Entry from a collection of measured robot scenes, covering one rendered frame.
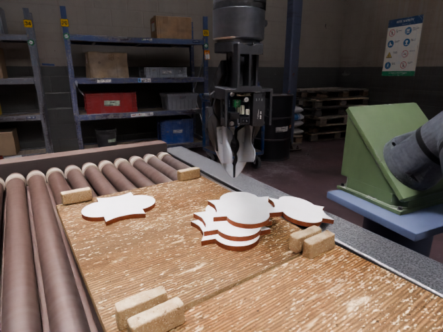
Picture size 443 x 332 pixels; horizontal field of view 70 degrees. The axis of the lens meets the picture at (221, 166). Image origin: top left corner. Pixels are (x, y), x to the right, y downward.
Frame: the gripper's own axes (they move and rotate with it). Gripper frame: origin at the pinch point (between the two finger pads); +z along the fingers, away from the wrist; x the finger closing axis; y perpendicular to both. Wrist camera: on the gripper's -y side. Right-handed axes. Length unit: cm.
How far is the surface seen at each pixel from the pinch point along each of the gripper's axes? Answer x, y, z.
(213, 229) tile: -4.5, 4.4, 8.7
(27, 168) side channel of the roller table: -47, -52, 12
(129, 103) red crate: -18, -401, 28
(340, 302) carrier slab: 6.7, 22.7, 10.6
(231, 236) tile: -2.2, 7.1, 8.8
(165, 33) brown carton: 36, -410, -62
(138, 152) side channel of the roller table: -15, -62, 12
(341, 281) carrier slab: 9.2, 19.4, 10.6
